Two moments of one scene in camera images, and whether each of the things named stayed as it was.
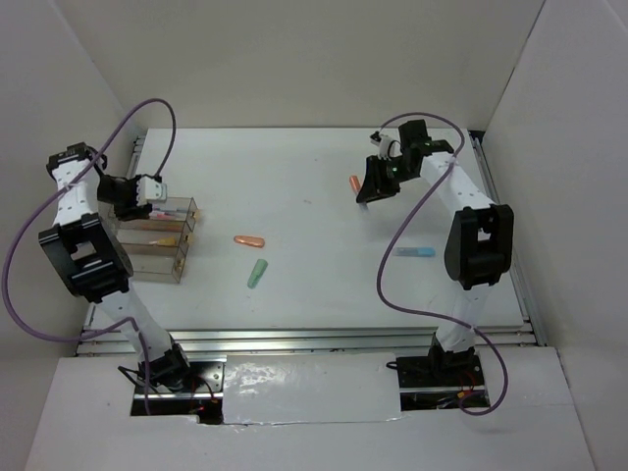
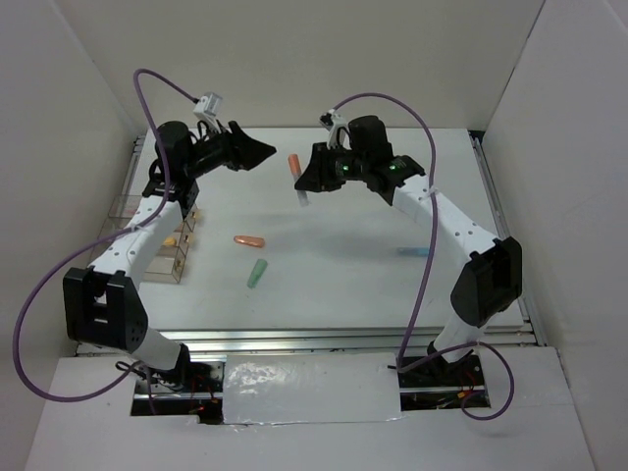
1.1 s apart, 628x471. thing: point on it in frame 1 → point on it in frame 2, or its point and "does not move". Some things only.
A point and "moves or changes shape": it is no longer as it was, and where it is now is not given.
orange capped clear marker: [355, 183] moves or changes shape
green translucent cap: [260, 266] does not move
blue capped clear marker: [414, 251] does not move
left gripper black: [132, 212] → [242, 152]
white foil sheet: [310, 388] does not move
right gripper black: [375, 185] → [317, 177]
